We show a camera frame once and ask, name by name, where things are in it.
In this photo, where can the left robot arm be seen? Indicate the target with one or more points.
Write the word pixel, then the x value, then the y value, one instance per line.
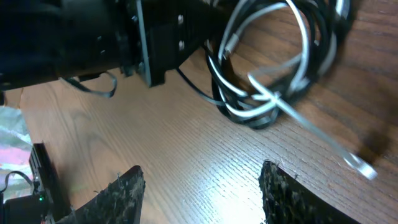
pixel 43 41

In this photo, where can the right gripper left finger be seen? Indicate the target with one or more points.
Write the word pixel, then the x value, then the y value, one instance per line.
pixel 119 203

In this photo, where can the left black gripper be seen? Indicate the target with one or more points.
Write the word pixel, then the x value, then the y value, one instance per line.
pixel 166 33

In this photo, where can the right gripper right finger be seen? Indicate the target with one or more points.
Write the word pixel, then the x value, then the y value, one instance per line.
pixel 287 201

